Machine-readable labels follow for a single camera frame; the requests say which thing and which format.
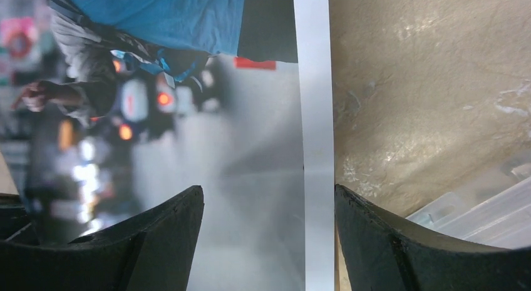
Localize printed photo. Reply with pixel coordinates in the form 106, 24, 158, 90
1, 0, 334, 290

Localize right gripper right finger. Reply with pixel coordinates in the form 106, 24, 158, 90
334, 185, 530, 291

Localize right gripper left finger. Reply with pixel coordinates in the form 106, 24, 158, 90
1, 185, 204, 290

